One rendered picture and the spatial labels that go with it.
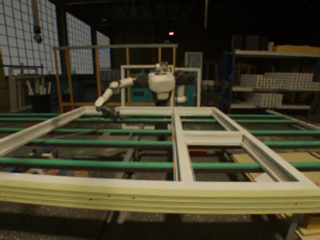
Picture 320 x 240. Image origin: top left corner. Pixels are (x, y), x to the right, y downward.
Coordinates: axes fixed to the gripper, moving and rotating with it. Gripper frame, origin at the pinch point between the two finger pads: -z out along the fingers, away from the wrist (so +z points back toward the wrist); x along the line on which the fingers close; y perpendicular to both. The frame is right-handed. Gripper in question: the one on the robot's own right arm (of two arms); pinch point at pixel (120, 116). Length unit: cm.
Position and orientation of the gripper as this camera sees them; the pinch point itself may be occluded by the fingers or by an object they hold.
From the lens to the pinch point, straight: 174.5
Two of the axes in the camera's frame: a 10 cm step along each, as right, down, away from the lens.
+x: 0.2, -2.5, 9.7
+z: -9.0, -4.2, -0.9
